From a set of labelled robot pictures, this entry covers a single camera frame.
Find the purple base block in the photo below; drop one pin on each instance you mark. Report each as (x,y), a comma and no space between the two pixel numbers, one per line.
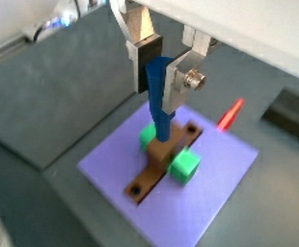
(174,215)

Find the black angled fixture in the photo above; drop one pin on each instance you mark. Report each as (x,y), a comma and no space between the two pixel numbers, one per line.
(282,112)

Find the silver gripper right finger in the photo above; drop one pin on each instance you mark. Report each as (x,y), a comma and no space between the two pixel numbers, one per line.
(183,74)

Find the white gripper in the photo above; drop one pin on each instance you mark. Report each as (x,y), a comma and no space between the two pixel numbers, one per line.
(260,27)

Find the red peg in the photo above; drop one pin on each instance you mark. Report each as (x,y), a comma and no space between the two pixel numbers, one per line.
(230,115)

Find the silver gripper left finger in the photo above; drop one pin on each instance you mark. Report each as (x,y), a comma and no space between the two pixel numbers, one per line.
(144,43)

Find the blue peg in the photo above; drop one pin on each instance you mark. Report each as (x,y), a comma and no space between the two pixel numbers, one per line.
(155,73)

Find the green U-shaped block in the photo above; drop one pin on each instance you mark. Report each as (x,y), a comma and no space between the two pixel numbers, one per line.
(171,157)

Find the brown T-shaped piece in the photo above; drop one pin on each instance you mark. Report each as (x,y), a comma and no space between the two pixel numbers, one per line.
(144,182)

